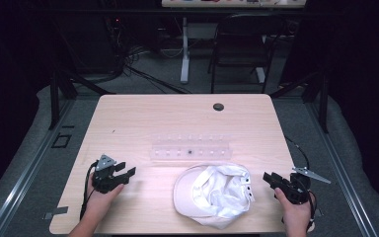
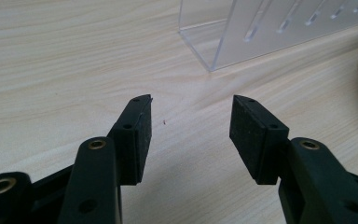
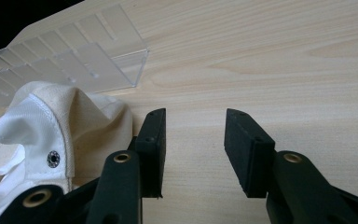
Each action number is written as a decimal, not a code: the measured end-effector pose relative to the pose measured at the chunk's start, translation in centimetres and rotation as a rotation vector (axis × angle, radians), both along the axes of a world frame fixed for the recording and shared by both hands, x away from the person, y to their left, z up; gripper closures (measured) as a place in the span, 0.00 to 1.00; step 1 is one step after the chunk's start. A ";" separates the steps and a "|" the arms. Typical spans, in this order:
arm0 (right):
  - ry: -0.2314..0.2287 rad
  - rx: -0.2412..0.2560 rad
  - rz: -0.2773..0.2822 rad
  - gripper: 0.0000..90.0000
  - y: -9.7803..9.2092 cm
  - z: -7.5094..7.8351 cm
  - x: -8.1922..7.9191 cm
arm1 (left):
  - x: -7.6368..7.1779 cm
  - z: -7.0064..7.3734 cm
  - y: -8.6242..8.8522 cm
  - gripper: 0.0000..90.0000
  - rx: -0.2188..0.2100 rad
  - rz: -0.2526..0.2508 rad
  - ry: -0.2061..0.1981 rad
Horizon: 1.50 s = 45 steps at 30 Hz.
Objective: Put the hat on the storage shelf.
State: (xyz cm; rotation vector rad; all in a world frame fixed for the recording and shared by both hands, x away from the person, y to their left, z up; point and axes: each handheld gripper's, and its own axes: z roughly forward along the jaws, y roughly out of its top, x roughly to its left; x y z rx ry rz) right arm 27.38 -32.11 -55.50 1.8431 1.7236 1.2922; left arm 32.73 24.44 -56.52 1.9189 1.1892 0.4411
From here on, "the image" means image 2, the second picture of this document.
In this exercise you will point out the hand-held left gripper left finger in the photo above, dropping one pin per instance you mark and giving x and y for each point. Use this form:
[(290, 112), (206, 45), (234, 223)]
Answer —
[(118, 149)]

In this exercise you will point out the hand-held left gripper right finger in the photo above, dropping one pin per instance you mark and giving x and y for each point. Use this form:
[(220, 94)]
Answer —
[(279, 149)]

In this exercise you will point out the clear acrylic slotted rack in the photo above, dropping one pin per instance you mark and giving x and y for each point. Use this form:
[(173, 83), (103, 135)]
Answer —
[(261, 34)]

